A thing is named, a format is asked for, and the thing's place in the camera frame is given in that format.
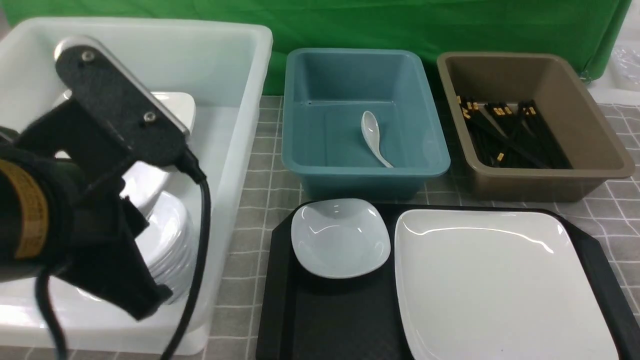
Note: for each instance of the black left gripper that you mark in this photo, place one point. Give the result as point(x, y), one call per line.
point(62, 212)

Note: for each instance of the small white bowl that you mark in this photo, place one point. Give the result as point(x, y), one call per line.
point(339, 239)

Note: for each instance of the white ceramic soup spoon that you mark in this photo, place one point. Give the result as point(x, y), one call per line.
point(371, 134)

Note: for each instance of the large white square plate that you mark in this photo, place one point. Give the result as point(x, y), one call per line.
point(495, 285)

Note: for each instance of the white square plate in tub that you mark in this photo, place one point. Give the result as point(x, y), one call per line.
point(182, 105)

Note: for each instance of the stack of white bowls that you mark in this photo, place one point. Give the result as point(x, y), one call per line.
point(168, 246)

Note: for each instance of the black plastic serving tray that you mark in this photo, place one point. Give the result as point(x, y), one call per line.
point(308, 317)

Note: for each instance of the teal plastic bin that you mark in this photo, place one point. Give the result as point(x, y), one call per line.
point(326, 92)

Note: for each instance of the bundle of black chopsticks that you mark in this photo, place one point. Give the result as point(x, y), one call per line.
point(512, 137)

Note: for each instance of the brown plastic bin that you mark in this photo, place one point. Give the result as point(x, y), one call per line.
point(594, 150)

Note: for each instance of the grey checked tablecloth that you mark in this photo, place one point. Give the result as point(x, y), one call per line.
point(610, 214)

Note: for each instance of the green backdrop cloth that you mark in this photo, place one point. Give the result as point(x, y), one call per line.
point(582, 32)

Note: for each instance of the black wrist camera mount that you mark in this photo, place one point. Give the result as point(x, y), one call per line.
point(123, 107)

